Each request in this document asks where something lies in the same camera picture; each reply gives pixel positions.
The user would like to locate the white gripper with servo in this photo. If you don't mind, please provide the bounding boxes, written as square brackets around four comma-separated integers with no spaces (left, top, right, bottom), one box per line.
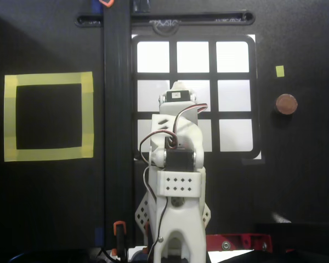
[158,81,200,117]

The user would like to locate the brown cylindrical puck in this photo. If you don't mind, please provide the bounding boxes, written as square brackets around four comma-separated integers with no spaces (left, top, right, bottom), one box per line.
[273,93,299,117]

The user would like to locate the white grid sheet black lines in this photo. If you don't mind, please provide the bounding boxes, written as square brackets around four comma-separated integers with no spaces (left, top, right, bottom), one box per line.
[131,34,263,165]

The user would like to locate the black flat beam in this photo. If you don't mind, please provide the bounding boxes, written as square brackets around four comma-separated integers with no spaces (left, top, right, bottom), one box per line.
[103,0,134,247]

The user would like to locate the black slotted bar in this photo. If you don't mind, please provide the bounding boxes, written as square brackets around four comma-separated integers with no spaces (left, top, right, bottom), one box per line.
[75,10,256,28]

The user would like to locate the blue tape piece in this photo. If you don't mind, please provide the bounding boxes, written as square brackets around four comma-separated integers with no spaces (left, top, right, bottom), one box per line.
[90,0,104,13]
[94,226,105,246]

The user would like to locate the yellow tape square outline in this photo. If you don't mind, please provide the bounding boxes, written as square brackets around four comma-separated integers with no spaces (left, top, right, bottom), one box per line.
[4,71,95,162]

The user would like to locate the red black servo cable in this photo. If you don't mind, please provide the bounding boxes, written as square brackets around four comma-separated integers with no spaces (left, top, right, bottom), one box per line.
[174,102,209,143]

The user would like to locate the thin black servo cable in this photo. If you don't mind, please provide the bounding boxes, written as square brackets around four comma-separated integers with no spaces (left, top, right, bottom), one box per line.
[153,196,169,258]

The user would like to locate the red plastic bracket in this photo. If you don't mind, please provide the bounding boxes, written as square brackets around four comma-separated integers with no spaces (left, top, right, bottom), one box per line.
[205,232,273,251]

